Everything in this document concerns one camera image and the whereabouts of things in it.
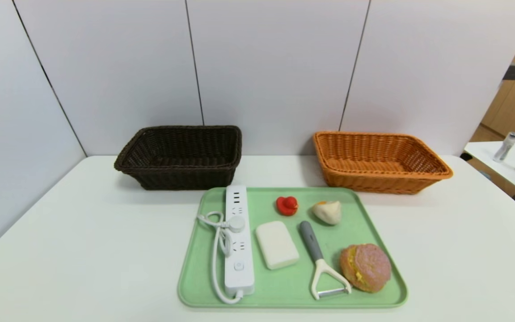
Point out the light green plastic tray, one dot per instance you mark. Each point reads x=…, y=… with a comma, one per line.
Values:
x=351, y=232

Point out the dark brown wicker basket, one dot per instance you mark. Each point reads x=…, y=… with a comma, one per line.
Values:
x=186, y=179

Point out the red rubber duck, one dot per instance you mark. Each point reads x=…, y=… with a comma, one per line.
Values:
x=287, y=206

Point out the orange wicker basket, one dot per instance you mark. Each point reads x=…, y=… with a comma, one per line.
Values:
x=373, y=183

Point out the light wooden cabinet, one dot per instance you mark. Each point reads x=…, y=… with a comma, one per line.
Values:
x=514, y=112

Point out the white soap bar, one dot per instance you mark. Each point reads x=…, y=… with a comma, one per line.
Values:
x=277, y=245

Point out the cream steamed bun toy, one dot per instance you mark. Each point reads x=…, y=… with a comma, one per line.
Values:
x=329, y=213

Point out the white side table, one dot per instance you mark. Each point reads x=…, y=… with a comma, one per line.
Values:
x=512, y=174

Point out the dark grey cabinet sign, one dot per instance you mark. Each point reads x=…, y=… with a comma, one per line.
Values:
x=512, y=72

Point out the pink burger bun toy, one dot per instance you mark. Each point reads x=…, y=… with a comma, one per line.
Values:
x=369, y=267

